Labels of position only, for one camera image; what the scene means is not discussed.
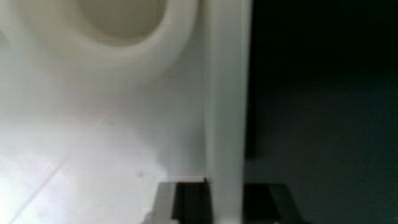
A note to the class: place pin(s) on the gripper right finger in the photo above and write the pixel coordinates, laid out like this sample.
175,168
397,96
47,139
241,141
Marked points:
269,205

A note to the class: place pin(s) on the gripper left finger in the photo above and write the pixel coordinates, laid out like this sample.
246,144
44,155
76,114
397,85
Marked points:
182,205

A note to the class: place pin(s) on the white square table top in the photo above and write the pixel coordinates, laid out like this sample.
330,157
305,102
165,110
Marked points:
124,97

